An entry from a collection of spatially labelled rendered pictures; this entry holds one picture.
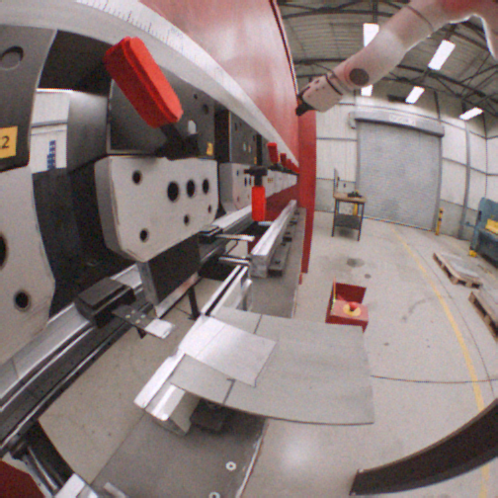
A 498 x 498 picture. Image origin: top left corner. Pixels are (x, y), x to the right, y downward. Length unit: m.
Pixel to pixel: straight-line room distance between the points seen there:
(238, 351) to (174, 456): 0.22
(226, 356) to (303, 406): 0.13
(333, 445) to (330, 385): 1.06
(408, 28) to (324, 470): 1.67
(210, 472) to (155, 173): 0.39
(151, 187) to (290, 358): 0.26
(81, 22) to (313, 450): 1.42
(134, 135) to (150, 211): 0.06
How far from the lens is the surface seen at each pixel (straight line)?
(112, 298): 0.43
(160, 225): 0.16
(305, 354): 0.30
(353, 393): 0.28
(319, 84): 0.62
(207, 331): 0.32
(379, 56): 0.52
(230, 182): 0.29
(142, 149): 0.15
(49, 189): 0.68
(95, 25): 0.17
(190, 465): 0.37
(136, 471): 0.40
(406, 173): 7.81
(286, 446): 1.26
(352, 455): 1.35
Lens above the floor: 1.23
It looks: 22 degrees down
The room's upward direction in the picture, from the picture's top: 1 degrees counter-clockwise
